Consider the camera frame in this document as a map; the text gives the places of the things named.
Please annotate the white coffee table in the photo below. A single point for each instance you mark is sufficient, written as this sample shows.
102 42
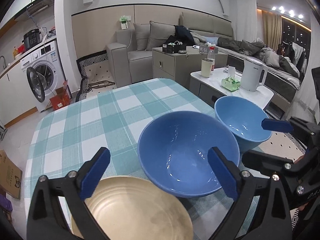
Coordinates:
210 89

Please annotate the grey sofa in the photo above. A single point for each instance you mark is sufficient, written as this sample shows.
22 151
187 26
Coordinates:
130 57

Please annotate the brown cardboard box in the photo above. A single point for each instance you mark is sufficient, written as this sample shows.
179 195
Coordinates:
10 176

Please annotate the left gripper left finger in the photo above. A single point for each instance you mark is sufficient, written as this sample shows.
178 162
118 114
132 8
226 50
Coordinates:
46 219

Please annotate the beige tumbler cup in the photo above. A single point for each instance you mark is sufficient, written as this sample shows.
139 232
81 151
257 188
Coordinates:
206 67

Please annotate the purple bag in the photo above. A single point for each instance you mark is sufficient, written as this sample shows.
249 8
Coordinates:
5 203

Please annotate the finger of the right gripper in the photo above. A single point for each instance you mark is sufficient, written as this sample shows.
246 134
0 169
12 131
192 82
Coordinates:
277 125
269 165

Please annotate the blue bowl large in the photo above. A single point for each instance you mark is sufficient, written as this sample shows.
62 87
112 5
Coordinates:
173 152

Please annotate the teal checked tablecloth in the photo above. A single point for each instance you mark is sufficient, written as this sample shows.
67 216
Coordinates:
64 139

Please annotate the white washing machine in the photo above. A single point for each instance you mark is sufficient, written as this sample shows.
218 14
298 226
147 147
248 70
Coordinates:
44 73

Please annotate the white electric kettle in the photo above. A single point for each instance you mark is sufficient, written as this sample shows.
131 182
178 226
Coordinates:
253 75

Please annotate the grey side cabinet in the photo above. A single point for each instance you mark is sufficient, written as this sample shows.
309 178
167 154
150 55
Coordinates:
177 67

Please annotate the black rice cooker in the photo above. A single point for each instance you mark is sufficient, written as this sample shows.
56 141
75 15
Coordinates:
31 39

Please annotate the plastic drink bottle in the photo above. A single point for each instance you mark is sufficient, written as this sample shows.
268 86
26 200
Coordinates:
211 57

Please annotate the beige plate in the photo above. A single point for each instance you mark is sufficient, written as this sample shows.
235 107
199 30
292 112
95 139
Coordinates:
134 208

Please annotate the kitchen faucet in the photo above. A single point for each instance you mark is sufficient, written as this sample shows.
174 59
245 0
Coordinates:
3 62

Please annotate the red cardboard box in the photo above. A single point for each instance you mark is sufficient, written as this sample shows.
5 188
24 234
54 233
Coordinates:
61 97

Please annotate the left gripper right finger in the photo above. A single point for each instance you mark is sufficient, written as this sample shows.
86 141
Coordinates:
272 216

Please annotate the green tissue box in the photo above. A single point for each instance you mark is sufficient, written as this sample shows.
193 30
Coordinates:
230 82

